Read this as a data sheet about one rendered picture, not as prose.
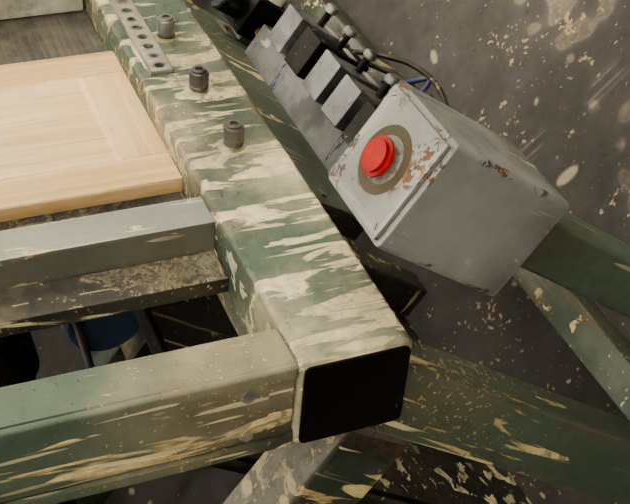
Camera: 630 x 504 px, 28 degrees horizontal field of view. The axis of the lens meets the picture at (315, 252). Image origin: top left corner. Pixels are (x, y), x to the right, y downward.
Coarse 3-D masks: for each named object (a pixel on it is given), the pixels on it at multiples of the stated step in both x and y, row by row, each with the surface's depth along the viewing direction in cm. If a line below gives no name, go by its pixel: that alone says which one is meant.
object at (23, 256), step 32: (64, 224) 134; (96, 224) 134; (128, 224) 135; (160, 224) 135; (192, 224) 135; (0, 256) 129; (32, 256) 130; (64, 256) 131; (96, 256) 133; (128, 256) 134; (160, 256) 136; (0, 288) 130
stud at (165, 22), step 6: (162, 18) 163; (168, 18) 163; (174, 18) 164; (162, 24) 163; (168, 24) 163; (174, 24) 164; (162, 30) 164; (168, 30) 164; (174, 30) 165; (162, 36) 164; (168, 36) 164
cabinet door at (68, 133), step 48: (0, 96) 157; (48, 96) 158; (96, 96) 158; (0, 144) 149; (48, 144) 150; (96, 144) 150; (144, 144) 151; (0, 192) 141; (48, 192) 142; (96, 192) 142; (144, 192) 145
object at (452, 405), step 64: (320, 0) 261; (384, 64) 246; (128, 320) 245; (192, 320) 160; (576, 320) 188; (0, 384) 204; (448, 384) 129; (512, 384) 139; (320, 448) 130; (384, 448) 131; (448, 448) 135; (512, 448) 140; (576, 448) 145
